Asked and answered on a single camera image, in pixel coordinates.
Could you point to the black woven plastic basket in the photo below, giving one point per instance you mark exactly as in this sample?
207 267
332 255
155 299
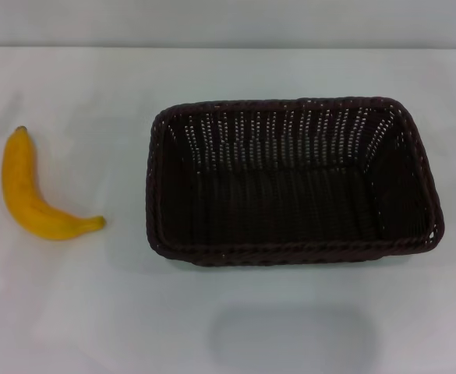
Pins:
290 202

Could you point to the yellow banana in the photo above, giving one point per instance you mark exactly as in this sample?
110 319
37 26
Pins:
19 195

